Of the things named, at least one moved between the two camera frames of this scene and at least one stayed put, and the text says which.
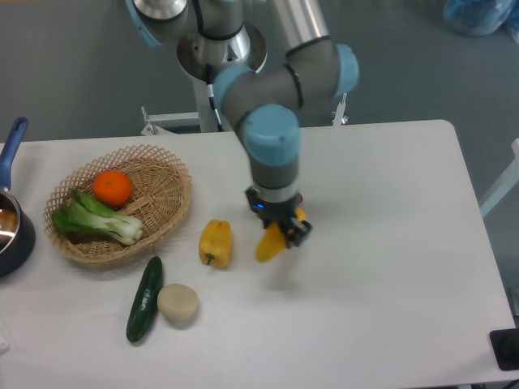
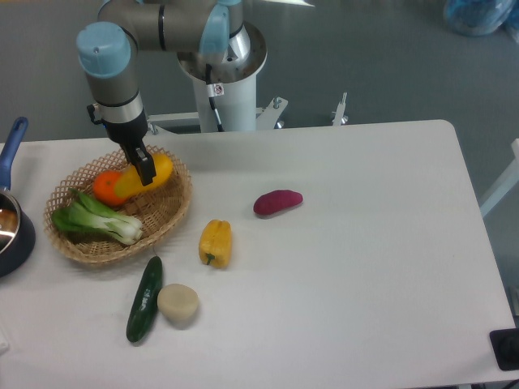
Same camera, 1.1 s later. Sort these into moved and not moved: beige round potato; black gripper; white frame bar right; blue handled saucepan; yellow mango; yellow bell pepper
Moved: black gripper; yellow mango
Not moved: blue handled saucepan; white frame bar right; yellow bell pepper; beige round potato
